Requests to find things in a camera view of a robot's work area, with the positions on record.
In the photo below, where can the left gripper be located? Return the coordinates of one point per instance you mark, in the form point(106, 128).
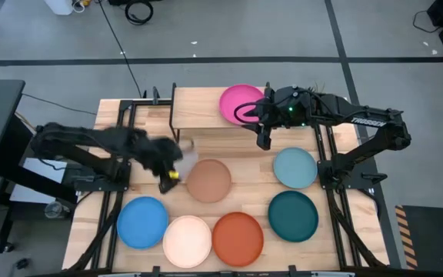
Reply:
point(162, 155)

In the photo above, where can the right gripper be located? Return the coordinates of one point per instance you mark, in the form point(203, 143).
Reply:
point(271, 109)

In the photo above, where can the pink plate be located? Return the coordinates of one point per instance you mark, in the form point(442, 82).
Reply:
point(233, 102)

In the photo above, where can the tan brown plate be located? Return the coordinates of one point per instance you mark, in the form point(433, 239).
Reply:
point(208, 181)

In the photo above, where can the light grey-blue plate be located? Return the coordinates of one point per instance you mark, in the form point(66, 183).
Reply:
point(295, 168)

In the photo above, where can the bright blue plate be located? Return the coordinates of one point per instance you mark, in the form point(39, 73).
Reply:
point(142, 223)

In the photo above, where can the pale cream plate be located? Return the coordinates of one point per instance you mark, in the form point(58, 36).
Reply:
point(187, 241)

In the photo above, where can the orange plate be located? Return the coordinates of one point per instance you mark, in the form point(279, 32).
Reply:
point(237, 239)

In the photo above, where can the dark teal plate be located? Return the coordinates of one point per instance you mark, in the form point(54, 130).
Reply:
point(293, 216)

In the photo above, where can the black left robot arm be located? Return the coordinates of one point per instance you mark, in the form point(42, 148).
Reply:
point(90, 140)

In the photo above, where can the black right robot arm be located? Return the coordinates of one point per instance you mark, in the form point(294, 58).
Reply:
point(371, 119)

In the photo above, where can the wooden shelf black metal legs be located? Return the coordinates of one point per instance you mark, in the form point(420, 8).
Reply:
point(194, 107)

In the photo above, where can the yellow tag on gripper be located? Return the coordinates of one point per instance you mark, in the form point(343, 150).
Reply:
point(173, 175)

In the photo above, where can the black table clamp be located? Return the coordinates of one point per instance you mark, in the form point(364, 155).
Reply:
point(156, 271)
point(292, 270)
point(155, 93)

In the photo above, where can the clear glass jar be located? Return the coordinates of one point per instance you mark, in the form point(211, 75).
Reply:
point(54, 209)

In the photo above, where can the white panel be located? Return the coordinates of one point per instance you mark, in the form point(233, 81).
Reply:
point(29, 196)

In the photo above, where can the small black floor object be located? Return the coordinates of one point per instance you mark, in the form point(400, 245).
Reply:
point(22, 263)

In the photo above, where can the white container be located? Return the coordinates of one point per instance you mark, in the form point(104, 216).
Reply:
point(58, 5)

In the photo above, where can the black mat hazard stripes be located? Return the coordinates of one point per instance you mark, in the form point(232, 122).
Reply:
point(433, 238)

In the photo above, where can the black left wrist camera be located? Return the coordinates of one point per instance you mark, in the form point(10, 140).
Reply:
point(168, 185)

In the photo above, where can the black metal table frame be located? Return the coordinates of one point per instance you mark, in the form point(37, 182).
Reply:
point(164, 102)

